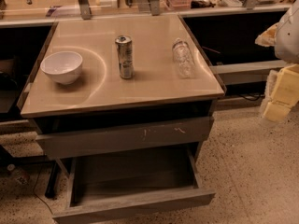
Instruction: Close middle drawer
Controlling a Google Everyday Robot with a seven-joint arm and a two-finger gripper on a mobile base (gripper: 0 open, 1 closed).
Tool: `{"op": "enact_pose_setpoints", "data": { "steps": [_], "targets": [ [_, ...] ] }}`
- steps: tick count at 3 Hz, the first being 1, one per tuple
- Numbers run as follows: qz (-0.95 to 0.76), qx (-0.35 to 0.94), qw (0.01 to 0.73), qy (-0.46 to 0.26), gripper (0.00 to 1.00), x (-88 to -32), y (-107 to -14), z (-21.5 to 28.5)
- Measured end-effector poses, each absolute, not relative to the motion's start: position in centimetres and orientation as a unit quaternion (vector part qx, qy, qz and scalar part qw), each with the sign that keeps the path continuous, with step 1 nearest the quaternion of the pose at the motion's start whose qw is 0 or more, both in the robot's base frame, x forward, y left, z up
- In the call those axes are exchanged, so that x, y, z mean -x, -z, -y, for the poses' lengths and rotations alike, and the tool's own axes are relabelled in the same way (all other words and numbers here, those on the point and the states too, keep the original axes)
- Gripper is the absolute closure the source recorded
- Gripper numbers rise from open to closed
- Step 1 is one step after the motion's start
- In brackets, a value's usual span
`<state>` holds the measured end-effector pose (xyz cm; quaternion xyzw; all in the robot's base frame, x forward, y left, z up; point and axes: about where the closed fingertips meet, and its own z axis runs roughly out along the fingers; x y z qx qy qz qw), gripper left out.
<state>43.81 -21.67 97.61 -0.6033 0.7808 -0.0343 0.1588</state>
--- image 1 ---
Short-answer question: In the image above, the grey metal beam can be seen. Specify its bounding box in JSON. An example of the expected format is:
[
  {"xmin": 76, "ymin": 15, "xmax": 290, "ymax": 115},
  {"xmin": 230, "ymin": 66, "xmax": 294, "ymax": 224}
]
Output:
[{"xmin": 210, "ymin": 60, "xmax": 287, "ymax": 85}]

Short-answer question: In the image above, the grey drawer cabinet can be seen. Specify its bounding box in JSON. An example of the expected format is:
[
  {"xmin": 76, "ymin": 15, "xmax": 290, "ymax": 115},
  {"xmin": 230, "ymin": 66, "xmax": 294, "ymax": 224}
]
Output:
[{"xmin": 21, "ymin": 15, "xmax": 224, "ymax": 160}]

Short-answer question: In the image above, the silver drink can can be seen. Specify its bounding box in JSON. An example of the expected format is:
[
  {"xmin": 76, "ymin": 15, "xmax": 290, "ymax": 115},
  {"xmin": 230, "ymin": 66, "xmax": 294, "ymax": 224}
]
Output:
[{"xmin": 115, "ymin": 35, "xmax": 135, "ymax": 79}]

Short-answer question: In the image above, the grey drawer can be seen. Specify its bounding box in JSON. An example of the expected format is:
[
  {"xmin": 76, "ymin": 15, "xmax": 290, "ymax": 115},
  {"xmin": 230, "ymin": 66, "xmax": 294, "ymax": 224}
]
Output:
[
  {"xmin": 36, "ymin": 117, "xmax": 214, "ymax": 160},
  {"xmin": 53, "ymin": 147, "xmax": 215, "ymax": 224}
]

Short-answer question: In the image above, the white ceramic bowl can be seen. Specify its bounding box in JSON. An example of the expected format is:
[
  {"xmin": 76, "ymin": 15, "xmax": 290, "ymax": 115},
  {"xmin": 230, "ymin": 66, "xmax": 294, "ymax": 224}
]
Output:
[{"xmin": 40, "ymin": 51, "xmax": 83, "ymax": 85}]

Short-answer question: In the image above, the black floor cable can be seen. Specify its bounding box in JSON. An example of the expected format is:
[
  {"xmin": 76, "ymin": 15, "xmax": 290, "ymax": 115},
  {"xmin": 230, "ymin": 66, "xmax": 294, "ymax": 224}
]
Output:
[{"xmin": 32, "ymin": 165, "xmax": 54, "ymax": 215}]

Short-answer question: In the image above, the small bottle on floor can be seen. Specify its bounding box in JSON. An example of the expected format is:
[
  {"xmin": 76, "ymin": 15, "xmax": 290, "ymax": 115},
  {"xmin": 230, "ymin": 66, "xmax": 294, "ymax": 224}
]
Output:
[{"xmin": 7, "ymin": 164, "xmax": 30, "ymax": 185}]

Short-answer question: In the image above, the clear plastic bottle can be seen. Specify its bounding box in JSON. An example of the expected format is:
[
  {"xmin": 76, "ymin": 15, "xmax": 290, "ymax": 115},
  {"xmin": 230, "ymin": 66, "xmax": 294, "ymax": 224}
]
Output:
[{"xmin": 172, "ymin": 38, "xmax": 195, "ymax": 78}]

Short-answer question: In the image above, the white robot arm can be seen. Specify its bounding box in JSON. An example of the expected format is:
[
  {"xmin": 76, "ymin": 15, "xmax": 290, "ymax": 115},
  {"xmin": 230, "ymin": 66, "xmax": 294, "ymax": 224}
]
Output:
[{"xmin": 255, "ymin": 5, "xmax": 299, "ymax": 125}]

